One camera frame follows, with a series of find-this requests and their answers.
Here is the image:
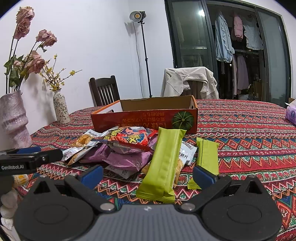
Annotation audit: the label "small green snack bar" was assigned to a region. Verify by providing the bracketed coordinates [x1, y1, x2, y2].
[187, 137, 220, 191]

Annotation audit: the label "white cracker packet back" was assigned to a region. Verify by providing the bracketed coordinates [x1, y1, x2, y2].
[173, 141, 197, 188]

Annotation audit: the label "white cracker snack packet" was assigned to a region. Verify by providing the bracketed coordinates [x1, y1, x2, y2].
[62, 128, 115, 166]

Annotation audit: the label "large green snack bar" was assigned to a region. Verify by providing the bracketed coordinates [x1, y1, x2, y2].
[136, 128, 186, 204]

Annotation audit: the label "purple snack packet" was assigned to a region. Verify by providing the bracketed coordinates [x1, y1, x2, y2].
[79, 144, 153, 172]

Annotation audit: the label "red blue spicy snack bag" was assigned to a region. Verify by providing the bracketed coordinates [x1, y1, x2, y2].
[92, 126, 158, 154]

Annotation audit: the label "pink textured vase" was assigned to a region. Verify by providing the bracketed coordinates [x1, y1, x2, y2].
[1, 90, 32, 149]

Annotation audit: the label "patterned red tablecloth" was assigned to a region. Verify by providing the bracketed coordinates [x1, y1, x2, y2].
[17, 100, 295, 240]

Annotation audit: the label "red orange cardboard box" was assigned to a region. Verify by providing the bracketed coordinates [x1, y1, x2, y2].
[91, 95, 198, 134]

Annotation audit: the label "dark wooden chair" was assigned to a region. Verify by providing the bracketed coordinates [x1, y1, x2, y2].
[90, 75, 120, 106]

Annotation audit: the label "yellow blossom branches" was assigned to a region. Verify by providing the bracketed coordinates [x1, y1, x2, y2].
[40, 54, 82, 92]

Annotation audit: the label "pink dried roses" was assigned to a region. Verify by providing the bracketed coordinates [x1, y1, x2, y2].
[4, 6, 57, 94]

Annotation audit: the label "chair under beige jacket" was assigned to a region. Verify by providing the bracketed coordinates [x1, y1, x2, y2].
[181, 81, 203, 99]

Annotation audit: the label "beige jacket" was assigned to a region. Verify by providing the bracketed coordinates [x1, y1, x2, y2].
[161, 66, 219, 99]

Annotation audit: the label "purple tissue pack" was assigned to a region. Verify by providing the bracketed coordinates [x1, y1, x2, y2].
[285, 103, 296, 125]

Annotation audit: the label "light blue hanging shirt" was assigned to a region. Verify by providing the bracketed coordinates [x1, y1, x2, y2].
[215, 11, 235, 63]

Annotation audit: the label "white hanging top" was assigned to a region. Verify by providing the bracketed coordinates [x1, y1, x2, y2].
[242, 17, 264, 51]

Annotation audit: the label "pink hanging garment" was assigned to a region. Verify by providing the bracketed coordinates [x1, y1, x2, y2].
[231, 13, 243, 42]

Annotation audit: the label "studio light on stand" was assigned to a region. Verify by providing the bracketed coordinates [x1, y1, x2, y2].
[129, 10, 153, 98]

